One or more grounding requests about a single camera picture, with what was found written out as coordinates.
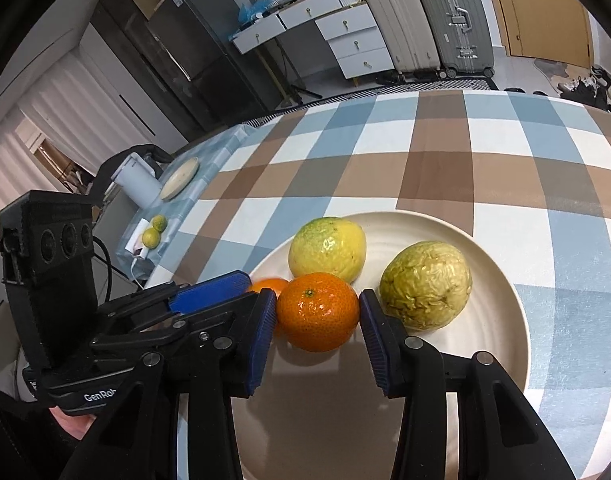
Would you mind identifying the dark tall cabinet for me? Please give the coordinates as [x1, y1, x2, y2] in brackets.
[90, 0, 226, 136]

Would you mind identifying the white curtain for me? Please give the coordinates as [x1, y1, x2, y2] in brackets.
[0, 45, 151, 221]

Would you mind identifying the person's left hand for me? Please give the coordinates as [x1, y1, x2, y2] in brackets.
[50, 407, 97, 441]

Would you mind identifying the white cable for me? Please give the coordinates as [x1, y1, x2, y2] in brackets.
[130, 255, 151, 288]

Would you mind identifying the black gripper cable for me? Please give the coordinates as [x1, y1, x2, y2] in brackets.
[92, 236, 115, 306]

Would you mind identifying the pile of shoes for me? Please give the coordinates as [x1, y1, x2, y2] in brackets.
[555, 65, 611, 121]

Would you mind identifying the wooden door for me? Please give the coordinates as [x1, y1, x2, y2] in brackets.
[478, 0, 593, 68]

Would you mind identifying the beige suitcase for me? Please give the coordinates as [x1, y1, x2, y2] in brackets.
[355, 0, 442, 78]

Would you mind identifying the large cream plate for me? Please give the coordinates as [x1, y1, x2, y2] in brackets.
[230, 211, 531, 480]

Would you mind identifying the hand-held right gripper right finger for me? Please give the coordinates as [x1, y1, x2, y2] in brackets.
[359, 289, 579, 480]

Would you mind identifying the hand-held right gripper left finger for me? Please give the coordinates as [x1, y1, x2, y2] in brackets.
[60, 289, 278, 480]

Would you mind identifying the green-yellow melon-like fruit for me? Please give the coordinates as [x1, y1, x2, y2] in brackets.
[379, 240, 473, 332]

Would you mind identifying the white handheld device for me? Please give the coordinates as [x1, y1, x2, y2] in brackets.
[126, 220, 154, 261]

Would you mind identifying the large orange mandarin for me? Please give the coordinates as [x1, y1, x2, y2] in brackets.
[276, 272, 361, 353]

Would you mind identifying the white thermos bottle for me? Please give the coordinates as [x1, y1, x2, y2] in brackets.
[110, 155, 162, 209]

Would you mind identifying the black tripod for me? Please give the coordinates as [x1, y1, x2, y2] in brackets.
[273, 40, 326, 108]

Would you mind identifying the blue plastic bag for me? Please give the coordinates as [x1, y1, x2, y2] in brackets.
[238, 0, 276, 26]

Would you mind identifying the grey door mat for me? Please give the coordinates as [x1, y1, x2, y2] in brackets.
[533, 57, 593, 93]

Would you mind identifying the small orange mandarin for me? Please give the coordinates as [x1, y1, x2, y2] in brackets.
[249, 276, 290, 296]

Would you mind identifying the grey refrigerator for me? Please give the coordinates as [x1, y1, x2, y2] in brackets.
[146, 0, 286, 111]

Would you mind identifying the small cream plate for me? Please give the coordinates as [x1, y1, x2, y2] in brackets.
[160, 156, 200, 201]

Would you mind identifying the white desk with drawers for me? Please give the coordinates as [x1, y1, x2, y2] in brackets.
[232, 0, 393, 81]

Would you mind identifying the brown and blue checked tablecloth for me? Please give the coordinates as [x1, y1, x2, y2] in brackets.
[150, 89, 611, 480]

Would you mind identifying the teal checked tablecloth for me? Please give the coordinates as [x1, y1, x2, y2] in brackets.
[114, 124, 259, 286]

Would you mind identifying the silver suitcase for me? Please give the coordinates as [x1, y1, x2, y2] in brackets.
[410, 0, 496, 80]

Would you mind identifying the white wardrobe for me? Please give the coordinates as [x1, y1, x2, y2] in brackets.
[78, 25, 189, 153]

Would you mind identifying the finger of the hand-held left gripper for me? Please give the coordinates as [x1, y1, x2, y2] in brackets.
[96, 270, 251, 332]
[90, 294, 260, 356]

